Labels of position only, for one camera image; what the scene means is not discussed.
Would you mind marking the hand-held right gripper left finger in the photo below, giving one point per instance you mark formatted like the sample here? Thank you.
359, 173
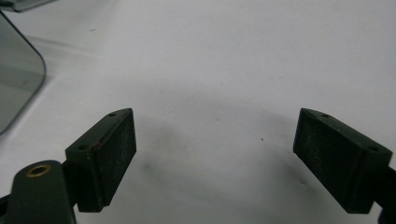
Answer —
102, 161

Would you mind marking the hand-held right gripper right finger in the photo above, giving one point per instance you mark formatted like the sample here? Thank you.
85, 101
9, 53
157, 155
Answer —
339, 161

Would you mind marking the grey translucent plastic tray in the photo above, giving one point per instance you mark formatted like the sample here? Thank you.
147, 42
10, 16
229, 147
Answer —
18, 77

